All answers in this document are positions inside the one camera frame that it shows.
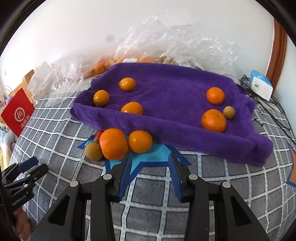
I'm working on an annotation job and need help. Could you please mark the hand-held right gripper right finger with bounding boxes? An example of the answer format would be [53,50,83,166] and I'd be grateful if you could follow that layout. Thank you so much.
[168,153,271,241]

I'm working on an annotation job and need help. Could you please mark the small clear plastic bag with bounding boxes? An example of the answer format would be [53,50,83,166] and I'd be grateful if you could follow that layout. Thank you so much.
[46,62,93,102]

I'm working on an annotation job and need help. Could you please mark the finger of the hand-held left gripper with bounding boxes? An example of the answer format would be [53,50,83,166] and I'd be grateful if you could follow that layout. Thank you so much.
[2,163,49,189]
[3,156,39,174]

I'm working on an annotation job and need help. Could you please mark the small orange mandarin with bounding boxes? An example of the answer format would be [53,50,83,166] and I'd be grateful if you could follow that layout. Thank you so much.
[93,90,110,106]

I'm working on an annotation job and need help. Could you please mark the pile of bagged oranges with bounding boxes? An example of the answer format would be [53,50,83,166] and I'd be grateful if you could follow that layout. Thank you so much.
[91,56,162,75]

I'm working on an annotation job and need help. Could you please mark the white plastic bag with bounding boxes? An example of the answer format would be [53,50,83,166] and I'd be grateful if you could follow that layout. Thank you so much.
[28,61,58,98]

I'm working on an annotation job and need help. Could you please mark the large clear plastic bag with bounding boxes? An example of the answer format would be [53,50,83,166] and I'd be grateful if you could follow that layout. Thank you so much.
[116,15,241,79]

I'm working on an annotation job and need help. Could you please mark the black cables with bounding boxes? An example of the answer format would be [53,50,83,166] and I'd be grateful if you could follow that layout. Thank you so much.
[238,74,296,142]

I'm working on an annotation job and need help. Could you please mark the brown green kiwi fruit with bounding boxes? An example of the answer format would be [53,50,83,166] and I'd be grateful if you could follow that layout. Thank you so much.
[84,142,103,161]
[223,106,236,120]

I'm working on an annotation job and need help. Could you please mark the red paper bag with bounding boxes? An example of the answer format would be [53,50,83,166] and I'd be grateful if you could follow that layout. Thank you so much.
[0,86,36,138]

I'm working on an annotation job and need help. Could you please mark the brown wooden door frame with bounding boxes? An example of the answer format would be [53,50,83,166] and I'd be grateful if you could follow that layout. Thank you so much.
[266,17,287,87]

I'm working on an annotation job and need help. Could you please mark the person's left hand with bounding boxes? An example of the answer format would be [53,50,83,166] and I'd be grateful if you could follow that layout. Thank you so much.
[11,206,35,241]

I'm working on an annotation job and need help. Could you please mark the oval orange mandarin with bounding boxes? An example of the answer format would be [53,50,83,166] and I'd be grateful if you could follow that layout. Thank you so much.
[120,102,143,115]

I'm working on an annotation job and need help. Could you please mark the grey checked cloth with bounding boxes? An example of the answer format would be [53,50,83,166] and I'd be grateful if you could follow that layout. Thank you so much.
[9,90,296,241]

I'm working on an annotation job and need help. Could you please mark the pastel colourful blanket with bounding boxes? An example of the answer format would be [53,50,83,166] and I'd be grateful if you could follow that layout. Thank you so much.
[0,123,21,167]

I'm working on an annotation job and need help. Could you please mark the blue white tissue pack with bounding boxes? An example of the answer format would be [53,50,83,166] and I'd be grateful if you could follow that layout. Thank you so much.
[250,70,274,102]

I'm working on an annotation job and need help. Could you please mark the large orange mandarin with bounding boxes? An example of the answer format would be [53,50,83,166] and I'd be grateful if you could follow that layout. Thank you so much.
[99,128,129,161]
[201,109,227,133]

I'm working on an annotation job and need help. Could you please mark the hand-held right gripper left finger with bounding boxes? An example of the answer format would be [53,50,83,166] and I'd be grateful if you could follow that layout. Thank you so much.
[29,158,132,241]

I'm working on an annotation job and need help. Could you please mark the wooden bed frame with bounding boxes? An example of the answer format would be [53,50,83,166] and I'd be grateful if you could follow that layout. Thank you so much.
[18,70,35,85]

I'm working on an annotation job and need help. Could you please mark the purple towel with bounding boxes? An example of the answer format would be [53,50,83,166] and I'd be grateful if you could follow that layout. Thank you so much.
[70,63,273,166]

